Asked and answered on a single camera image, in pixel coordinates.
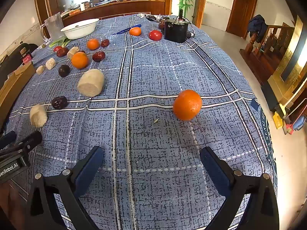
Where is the gold framed mirror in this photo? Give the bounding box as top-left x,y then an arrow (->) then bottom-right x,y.
267,16 -> 307,106

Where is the wooden sideboard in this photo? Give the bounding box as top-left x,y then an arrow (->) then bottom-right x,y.
34,0 -> 173,27

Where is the dark blue jacket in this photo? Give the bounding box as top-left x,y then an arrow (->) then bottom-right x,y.
248,15 -> 268,43

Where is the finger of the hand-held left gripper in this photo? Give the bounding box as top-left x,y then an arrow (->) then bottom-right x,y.
13,131 -> 43,153
0,131 -> 17,150

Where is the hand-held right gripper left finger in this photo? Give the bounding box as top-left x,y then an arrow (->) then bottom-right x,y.
25,146 -> 105,230

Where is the black electric motor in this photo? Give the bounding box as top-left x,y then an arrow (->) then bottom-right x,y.
164,10 -> 190,44

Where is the red label jar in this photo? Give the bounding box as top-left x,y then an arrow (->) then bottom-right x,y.
20,48 -> 33,64

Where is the cardboard tray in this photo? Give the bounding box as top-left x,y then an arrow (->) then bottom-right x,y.
0,62 -> 37,127

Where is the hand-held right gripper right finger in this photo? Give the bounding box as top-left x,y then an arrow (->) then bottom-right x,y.
200,147 -> 280,230

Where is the yellow dustpan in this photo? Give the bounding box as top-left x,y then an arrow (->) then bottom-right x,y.
273,103 -> 292,130

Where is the blue pen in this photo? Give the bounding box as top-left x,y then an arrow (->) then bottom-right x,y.
117,24 -> 142,34

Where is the brown wooden door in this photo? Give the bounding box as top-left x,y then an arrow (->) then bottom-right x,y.
226,0 -> 258,39

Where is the clear plastic pitcher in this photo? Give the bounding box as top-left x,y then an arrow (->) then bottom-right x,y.
40,13 -> 65,42

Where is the wooden stair railing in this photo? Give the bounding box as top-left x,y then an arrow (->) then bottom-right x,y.
239,23 -> 295,84

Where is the white enamel basin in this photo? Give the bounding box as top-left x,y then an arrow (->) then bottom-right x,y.
60,18 -> 99,40

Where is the blue plaid tablecloth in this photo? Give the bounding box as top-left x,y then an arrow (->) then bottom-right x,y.
7,13 -> 279,230

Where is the green leafy vegetable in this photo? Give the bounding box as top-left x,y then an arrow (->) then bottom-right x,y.
49,37 -> 71,48

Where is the black sofa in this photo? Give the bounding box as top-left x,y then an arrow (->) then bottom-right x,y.
0,43 -> 39,94

